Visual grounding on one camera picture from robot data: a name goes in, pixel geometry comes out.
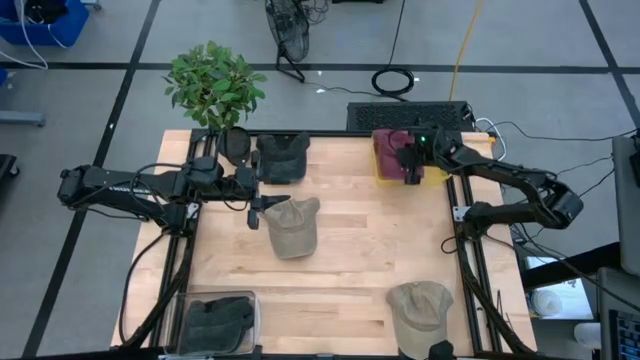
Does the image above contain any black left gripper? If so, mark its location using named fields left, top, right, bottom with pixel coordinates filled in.
left=219, top=167, right=292, bottom=231

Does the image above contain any maroon baseball cap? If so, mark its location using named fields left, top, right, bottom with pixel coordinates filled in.
left=372, top=128, right=426, bottom=182

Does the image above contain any khaki baseball cap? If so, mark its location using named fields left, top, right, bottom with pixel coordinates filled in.
left=263, top=196, right=321, bottom=260
left=385, top=280, right=455, bottom=360

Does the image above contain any black baseball cap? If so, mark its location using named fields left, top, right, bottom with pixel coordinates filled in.
left=255, top=131, right=311, bottom=185
left=180, top=296, right=255, bottom=355

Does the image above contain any yellow plastic bin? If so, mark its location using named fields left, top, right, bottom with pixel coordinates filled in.
left=370, top=127, right=451, bottom=189

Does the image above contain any black perforated computer case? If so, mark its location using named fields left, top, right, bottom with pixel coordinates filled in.
left=346, top=100, right=475, bottom=134

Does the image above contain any green potted plant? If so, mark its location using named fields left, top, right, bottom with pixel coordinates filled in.
left=162, top=39, right=269, bottom=166

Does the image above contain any clear plastic bin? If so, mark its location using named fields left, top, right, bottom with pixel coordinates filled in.
left=163, top=290, right=262, bottom=357

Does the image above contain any black floor fan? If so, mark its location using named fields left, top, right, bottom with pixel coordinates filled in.
left=263, top=0, right=311, bottom=84

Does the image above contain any black desk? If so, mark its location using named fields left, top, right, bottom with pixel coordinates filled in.
left=519, top=242, right=621, bottom=290

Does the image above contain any white paper roll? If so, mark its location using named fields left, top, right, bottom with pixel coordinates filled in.
left=529, top=288, right=565, bottom=318

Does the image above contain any dark rounded object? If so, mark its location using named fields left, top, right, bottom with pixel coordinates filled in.
left=427, top=339, right=455, bottom=360

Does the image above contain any grey computer tower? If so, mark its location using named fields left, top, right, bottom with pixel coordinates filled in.
left=612, top=134, right=640, bottom=277

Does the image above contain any white cup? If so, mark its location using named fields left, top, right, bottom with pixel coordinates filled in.
left=573, top=322, right=602, bottom=350

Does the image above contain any grey laptop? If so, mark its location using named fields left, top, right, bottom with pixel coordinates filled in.
left=597, top=267, right=640, bottom=360

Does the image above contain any blue plastic bin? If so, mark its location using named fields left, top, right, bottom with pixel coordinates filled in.
left=0, top=0, right=90, bottom=47

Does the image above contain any black caster base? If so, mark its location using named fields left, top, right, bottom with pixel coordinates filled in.
left=0, top=153, right=21, bottom=179

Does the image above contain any black aluminium table frame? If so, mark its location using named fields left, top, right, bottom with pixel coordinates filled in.
left=119, top=127, right=539, bottom=360

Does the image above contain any black hanging coiled cable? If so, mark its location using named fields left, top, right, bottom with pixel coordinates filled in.
left=370, top=0, right=416, bottom=99

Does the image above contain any white cable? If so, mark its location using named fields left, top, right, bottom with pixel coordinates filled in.
left=474, top=117, right=509, bottom=165

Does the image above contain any yellow hanging cable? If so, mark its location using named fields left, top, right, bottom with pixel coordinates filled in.
left=448, top=0, right=485, bottom=102

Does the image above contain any black floor cable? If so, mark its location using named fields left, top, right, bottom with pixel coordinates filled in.
left=487, top=119, right=640, bottom=145

